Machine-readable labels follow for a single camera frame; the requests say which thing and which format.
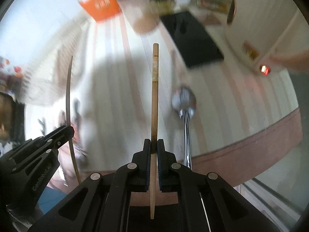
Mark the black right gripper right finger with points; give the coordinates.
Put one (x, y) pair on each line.
(168, 178)

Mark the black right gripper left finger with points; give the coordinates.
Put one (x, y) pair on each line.
(141, 176)

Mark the yellow banded wooden chopstick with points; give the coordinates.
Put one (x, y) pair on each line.
(154, 127)

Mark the blue cabinet door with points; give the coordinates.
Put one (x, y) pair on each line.
(49, 198)

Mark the large steel spoon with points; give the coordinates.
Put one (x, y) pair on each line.
(184, 103)

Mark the striped cat table mat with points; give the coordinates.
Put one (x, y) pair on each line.
(247, 126)

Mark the green banded chopstick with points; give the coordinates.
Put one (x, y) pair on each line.
(68, 119)

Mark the black smartphone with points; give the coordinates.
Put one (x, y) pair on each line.
(194, 44)

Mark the beige drink bottle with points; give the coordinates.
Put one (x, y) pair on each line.
(140, 15)

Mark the pink white electric kettle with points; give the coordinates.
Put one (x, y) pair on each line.
(257, 29)

